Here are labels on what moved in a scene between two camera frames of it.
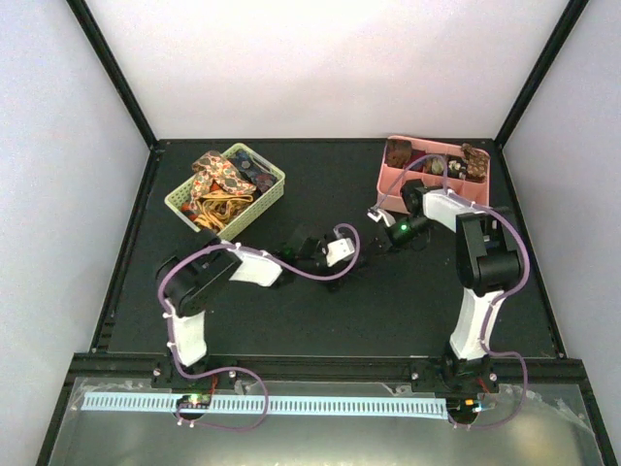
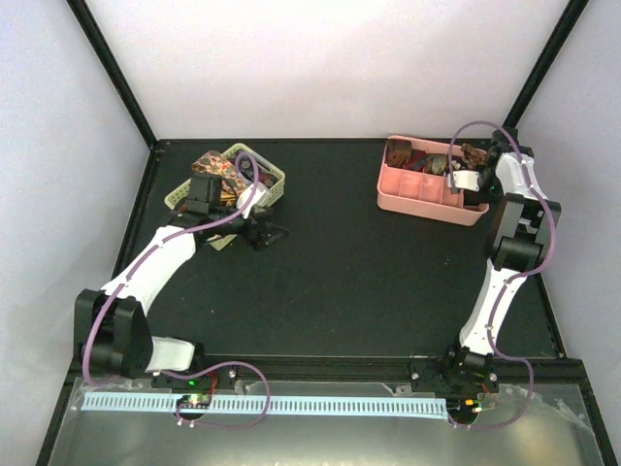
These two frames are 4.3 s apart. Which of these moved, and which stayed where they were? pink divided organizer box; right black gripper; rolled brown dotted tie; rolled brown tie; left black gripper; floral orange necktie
Moved: right black gripper; left black gripper
Stayed: pink divided organizer box; rolled brown tie; rolled brown dotted tie; floral orange necktie
